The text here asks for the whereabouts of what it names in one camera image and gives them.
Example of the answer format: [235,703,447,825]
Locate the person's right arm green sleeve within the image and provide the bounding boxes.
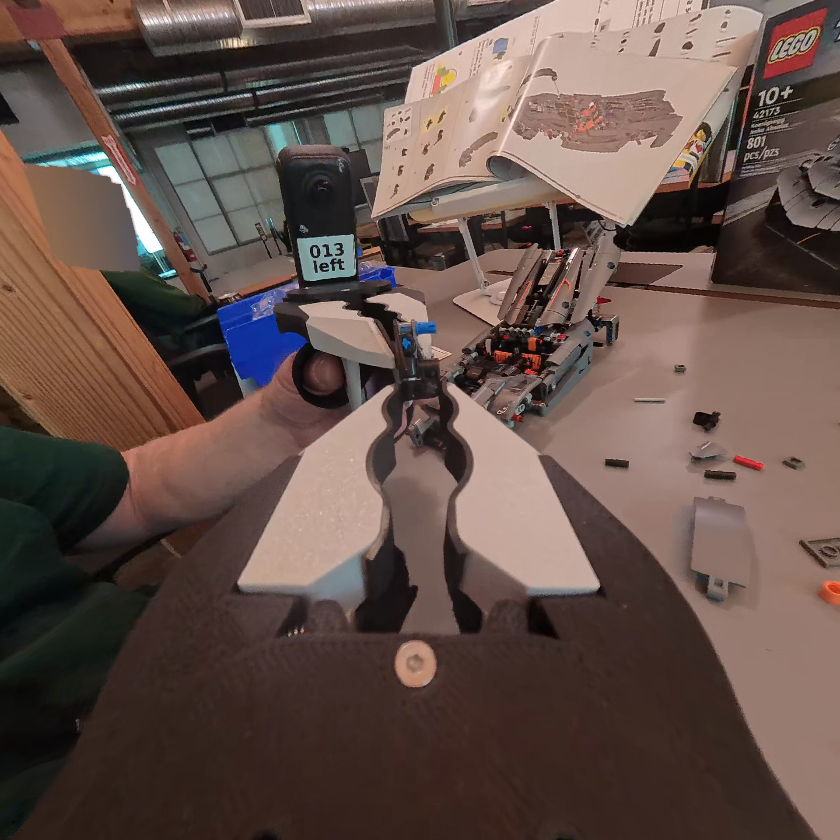
[0,427,152,840]

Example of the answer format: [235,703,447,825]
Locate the person's left hand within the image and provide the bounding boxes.
[252,354,368,450]

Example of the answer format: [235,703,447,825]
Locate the black office chair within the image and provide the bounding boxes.
[164,308,237,398]

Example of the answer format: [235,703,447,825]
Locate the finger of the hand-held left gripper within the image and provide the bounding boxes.
[357,290,427,332]
[306,304,404,374]

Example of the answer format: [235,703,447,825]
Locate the grey lego car model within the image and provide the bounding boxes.
[443,244,621,431]

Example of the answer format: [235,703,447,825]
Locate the lego instruction booklet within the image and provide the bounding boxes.
[371,0,765,227]

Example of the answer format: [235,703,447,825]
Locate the lego set box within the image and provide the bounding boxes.
[712,7,840,303]

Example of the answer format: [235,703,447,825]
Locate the white book stand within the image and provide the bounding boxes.
[407,187,621,326]

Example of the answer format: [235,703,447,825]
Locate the silver ceiling duct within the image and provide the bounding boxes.
[131,0,460,59]

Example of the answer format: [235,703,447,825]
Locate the small black lego assembly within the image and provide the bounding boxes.
[392,316,442,421]

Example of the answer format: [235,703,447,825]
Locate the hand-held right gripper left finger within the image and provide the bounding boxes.
[238,384,411,632]

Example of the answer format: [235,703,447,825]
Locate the grey curved lego panel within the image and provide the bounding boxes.
[689,496,750,599]

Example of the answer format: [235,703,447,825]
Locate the plywood column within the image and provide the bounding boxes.
[0,131,206,454]

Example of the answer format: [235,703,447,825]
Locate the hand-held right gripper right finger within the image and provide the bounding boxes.
[438,384,602,624]

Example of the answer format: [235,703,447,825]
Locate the dark green cloth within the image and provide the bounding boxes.
[101,269,217,349]

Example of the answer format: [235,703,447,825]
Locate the person's left forearm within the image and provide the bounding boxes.
[62,390,277,552]

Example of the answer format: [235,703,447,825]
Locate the grey lego connector piece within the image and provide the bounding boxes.
[407,415,448,450]

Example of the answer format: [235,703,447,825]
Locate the blue plastic bin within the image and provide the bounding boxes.
[218,292,299,398]

